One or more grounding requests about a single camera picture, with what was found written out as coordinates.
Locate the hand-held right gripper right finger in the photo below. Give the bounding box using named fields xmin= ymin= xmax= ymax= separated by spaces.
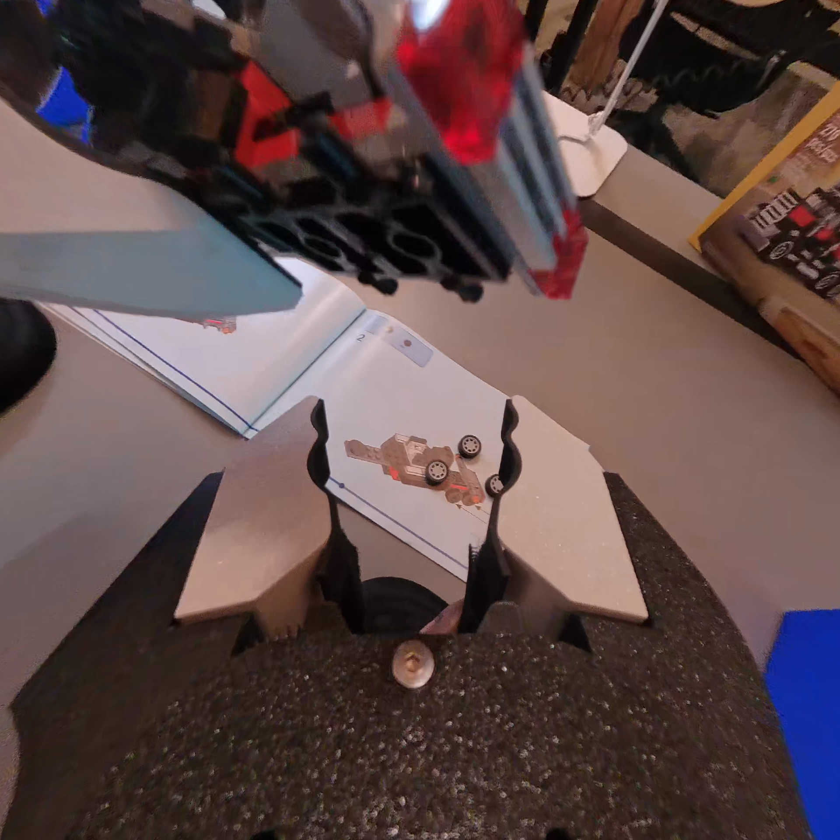
xmin=459 ymin=395 xmax=651 ymax=636

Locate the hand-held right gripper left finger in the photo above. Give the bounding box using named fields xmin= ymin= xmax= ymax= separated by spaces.
xmin=174 ymin=395 xmax=363 ymax=643

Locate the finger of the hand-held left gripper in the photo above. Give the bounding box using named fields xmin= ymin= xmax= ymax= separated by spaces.
xmin=259 ymin=0 xmax=389 ymax=101
xmin=0 ymin=98 xmax=303 ymax=320

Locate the red black grey lego truck model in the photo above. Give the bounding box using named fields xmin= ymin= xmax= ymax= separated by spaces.
xmin=59 ymin=0 xmax=588 ymax=303

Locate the black lego tire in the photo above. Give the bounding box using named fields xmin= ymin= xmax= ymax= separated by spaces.
xmin=361 ymin=577 xmax=450 ymax=636

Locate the open lego instruction booklet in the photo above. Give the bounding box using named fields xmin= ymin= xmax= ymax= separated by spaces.
xmin=39 ymin=256 xmax=514 ymax=585

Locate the lego set cardboard box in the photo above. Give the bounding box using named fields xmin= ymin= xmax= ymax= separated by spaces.
xmin=689 ymin=85 xmax=840 ymax=395

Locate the black round object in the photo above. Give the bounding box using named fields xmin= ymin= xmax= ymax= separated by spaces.
xmin=0 ymin=298 xmax=59 ymax=414

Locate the blue plastic tray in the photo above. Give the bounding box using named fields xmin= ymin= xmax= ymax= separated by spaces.
xmin=764 ymin=610 xmax=840 ymax=840

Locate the white lamp stand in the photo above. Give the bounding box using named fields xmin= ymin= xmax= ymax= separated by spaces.
xmin=545 ymin=0 xmax=673 ymax=198

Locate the black patterned rug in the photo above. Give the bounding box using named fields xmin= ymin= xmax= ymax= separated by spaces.
xmin=564 ymin=0 xmax=840 ymax=198

